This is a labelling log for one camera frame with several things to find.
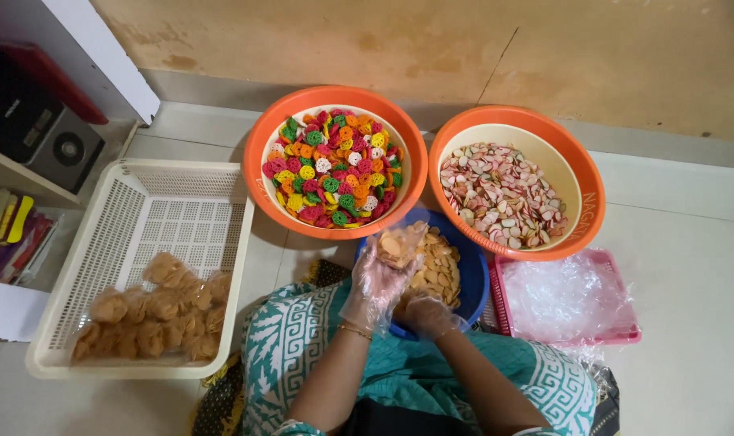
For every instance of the orange bowl with pink chips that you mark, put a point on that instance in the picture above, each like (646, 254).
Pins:
(576, 181)

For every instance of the heap of loose orange chips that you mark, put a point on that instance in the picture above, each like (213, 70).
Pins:
(439, 266)

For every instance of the heap of colourful wheel snacks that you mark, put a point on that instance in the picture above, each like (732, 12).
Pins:
(333, 169)

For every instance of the heap of empty clear bags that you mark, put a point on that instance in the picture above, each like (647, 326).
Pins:
(564, 297)

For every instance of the orange bowl with colourful snacks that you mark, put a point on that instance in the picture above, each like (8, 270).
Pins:
(335, 97)

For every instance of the pink plastic tray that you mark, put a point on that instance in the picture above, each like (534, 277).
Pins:
(609, 334)

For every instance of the person's left fingers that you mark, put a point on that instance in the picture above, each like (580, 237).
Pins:
(391, 275)

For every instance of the clear bag of orange chips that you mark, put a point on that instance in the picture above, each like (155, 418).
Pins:
(398, 242)

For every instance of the gold bangle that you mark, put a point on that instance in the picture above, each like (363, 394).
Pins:
(356, 330)

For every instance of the person's teal patterned garment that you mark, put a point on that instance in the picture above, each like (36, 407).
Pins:
(403, 369)

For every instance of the heap of pink white chips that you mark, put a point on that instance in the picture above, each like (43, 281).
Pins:
(503, 194)

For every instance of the white shelf unit with items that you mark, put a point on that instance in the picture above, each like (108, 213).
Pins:
(33, 115)

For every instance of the person's left hand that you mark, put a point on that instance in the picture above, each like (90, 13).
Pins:
(373, 290)

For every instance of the pile of packed snack bags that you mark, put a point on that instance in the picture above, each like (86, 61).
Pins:
(155, 312)

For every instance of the person's right hand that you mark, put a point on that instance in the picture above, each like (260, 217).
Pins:
(430, 316)

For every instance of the cream perforated plastic basket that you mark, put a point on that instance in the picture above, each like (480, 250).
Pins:
(161, 206)

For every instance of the person's right fingers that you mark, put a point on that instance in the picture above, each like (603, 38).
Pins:
(409, 307)

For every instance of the blue plastic bowl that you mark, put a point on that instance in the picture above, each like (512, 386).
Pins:
(473, 272)

